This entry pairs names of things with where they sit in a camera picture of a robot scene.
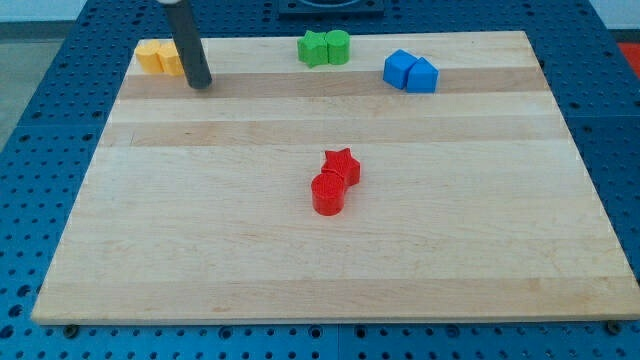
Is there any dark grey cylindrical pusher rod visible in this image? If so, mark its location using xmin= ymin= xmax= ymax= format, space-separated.
xmin=163 ymin=0 xmax=213 ymax=90

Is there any yellow hexagon block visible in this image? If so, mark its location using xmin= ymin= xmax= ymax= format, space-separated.
xmin=157 ymin=42 xmax=184 ymax=76

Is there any green star block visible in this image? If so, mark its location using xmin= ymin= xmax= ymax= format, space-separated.
xmin=297 ymin=30 xmax=328 ymax=68

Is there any red star block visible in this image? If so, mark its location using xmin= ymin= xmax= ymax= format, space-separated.
xmin=321 ymin=148 xmax=361 ymax=187

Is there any yellow cylinder block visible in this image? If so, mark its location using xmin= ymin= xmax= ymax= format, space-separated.
xmin=134 ymin=39 xmax=164 ymax=74

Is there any green cylinder block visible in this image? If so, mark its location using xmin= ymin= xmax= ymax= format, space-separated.
xmin=325 ymin=30 xmax=350 ymax=65

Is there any red cylinder block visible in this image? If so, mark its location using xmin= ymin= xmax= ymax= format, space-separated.
xmin=311 ymin=173 xmax=345 ymax=216

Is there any blue cube block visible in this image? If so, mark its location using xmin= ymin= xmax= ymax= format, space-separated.
xmin=383 ymin=49 xmax=418 ymax=90

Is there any blue pentagon block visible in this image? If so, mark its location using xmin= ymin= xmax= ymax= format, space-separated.
xmin=406 ymin=57 xmax=439 ymax=93

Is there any light wooden board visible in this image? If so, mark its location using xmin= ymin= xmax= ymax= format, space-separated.
xmin=32 ymin=31 xmax=639 ymax=325

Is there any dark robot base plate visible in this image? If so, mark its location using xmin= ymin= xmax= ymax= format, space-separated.
xmin=275 ymin=0 xmax=385 ymax=18

